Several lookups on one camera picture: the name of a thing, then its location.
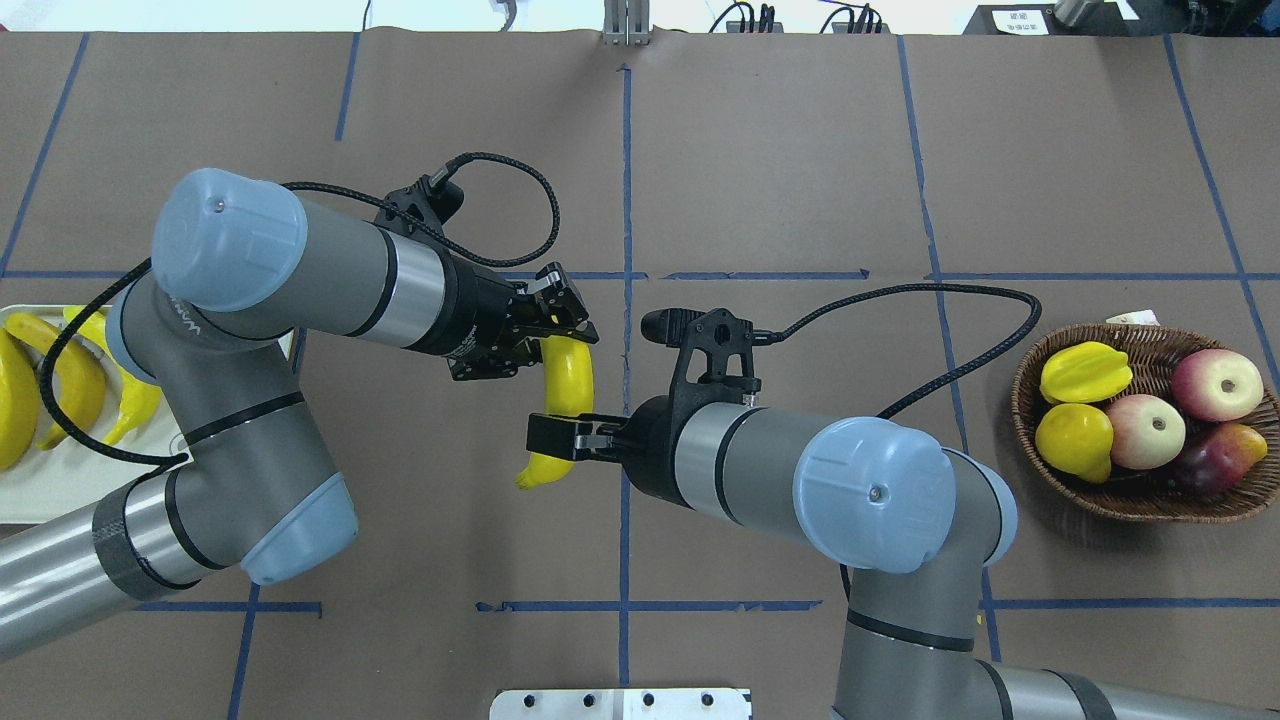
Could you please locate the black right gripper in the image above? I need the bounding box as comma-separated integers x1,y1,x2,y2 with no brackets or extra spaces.
526,396,691,501

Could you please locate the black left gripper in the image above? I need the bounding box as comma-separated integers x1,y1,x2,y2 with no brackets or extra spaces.
440,259,599,380

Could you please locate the yellow banana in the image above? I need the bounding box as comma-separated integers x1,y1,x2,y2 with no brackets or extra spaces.
76,310,163,447
1,329,41,471
4,313,108,432
515,336,595,489

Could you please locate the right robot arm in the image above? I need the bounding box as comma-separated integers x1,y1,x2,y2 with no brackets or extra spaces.
527,397,1277,719

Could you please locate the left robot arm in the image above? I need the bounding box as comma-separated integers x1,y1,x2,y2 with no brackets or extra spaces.
1,152,598,660

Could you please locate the white bear tray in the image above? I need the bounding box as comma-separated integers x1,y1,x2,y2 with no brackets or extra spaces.
0,305,294,527

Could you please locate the yellow lemon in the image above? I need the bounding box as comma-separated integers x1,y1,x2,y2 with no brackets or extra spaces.
1034,404,1115,484

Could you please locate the pink white peach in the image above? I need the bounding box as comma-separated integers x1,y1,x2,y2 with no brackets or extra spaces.
1105,395,1187,471

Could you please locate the paper label tag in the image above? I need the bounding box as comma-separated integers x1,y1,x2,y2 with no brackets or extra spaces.
1105,309,1161,327

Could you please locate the red white apple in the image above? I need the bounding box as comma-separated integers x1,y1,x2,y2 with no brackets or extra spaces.
1170,348,1265,421

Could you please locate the yellow red mango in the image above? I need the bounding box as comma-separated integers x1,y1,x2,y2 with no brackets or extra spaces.
1167,423,1268,497

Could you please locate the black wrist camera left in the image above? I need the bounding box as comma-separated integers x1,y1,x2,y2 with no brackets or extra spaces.
372,176,465,238

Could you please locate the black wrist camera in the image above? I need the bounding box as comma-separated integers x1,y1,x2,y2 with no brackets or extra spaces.
641,307,762,421
372,176,465,238

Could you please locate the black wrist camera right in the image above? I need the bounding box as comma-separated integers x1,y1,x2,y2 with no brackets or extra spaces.
641,307,762,421

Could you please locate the white camera stand base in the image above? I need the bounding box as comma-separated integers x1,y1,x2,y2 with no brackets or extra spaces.
489,687,754,719

